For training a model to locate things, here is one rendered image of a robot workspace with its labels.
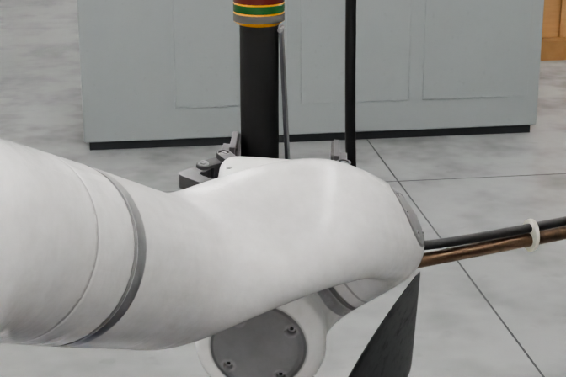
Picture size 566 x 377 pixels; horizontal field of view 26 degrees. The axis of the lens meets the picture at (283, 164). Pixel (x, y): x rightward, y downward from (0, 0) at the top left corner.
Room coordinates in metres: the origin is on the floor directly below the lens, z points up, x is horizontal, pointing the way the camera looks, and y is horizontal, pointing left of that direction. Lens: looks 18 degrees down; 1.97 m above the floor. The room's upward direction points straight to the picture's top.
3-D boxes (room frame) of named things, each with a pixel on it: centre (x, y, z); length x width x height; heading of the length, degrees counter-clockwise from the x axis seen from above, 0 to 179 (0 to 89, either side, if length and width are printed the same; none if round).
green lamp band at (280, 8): (1.02, 0.02, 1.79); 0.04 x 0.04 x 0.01
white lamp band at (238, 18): (1.02, 0.02, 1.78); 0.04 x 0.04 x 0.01
